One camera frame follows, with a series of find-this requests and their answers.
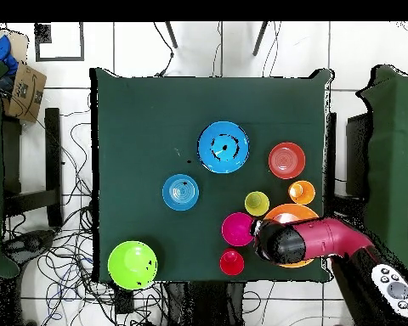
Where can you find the flat-bottomed blue bowl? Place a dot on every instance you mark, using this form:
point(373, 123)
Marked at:
point(190, 200)

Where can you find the large blue bowl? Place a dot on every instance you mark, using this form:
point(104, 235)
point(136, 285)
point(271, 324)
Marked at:
point(207, 159)

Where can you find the green bowl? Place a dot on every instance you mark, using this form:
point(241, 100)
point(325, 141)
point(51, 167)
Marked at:
point(125, 268)

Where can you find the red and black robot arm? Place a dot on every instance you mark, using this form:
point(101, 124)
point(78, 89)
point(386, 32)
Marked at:
point(326, 237)

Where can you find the pale yellow cup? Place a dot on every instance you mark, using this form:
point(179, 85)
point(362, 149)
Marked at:
point(262, 209)

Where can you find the magenta bowl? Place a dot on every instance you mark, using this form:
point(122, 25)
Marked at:
point(236, 229)

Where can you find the large yellow bowl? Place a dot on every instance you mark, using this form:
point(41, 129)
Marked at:
point(282, 210)

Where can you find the red cup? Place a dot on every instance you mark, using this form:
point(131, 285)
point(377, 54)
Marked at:
point(232, 266)

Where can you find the amber yellow cup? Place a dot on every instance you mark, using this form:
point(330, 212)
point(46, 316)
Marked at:
point(307, 195)

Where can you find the orange bowl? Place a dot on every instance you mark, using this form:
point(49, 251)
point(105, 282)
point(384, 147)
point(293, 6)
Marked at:
point(287, 160)

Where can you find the dark green tablecloth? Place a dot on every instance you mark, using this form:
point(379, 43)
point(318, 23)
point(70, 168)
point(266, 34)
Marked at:
point(149, 108)

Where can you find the cardboard box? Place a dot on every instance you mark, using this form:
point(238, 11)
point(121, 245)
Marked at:
point(25, 95)

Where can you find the blue cloth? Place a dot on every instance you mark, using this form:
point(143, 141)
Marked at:
point(1, 54)

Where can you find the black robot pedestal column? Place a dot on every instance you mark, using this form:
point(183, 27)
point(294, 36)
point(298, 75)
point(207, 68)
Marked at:
point(207, 305)

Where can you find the black stool frame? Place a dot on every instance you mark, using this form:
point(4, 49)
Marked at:
point(52, 152)

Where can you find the black pedestal foot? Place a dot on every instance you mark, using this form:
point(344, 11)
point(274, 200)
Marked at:
point(30, 242)

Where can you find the grey square frame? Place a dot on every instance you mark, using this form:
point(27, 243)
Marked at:
point(59, 59)

